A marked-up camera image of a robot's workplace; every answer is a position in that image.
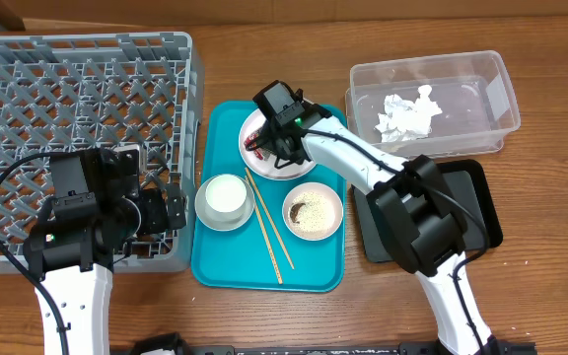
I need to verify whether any red snack wrapper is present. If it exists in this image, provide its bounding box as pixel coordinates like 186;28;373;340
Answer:
244;129;270;161

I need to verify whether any white paper cup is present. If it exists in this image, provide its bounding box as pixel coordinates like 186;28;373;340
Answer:
205;175;248;222

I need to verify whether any brown food scrap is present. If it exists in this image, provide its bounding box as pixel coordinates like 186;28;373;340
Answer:
289;202;306;223

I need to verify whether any pink bowl with rice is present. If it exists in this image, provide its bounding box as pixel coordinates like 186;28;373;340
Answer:
282;182;343;242

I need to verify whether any pile of rice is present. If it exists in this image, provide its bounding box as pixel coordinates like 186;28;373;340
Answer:
291;191;334;235

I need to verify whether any white napkin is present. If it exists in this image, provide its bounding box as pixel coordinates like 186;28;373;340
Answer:
375;85;443;143

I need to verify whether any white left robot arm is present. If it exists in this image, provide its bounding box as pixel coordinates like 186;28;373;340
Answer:
23;145;186;354

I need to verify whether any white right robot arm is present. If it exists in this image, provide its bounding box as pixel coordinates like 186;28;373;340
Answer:
248;102;500;354

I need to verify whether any large white round plate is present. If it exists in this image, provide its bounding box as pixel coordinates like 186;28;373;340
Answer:
239;109;316;180

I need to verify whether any right wooden chopstick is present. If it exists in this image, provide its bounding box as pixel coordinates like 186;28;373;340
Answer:
245;167;295;270

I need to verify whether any wooden chopstick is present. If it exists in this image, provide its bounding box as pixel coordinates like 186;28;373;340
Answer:
245;167;295;270
245;167;283;285

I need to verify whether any left wooden chopstick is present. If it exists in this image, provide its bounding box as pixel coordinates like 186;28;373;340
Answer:
245;167;283;285

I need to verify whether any teal plastic tray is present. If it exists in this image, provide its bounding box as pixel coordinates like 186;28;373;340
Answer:
191;101;347;293

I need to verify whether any grey plastic dish rack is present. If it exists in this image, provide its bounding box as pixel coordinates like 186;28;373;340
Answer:
0;32;204;274

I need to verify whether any clear plastic bin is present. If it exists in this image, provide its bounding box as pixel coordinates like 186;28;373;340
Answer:
345;50;521;158

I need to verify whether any black plastic tray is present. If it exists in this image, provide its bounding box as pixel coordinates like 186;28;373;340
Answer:
352;160;504;263

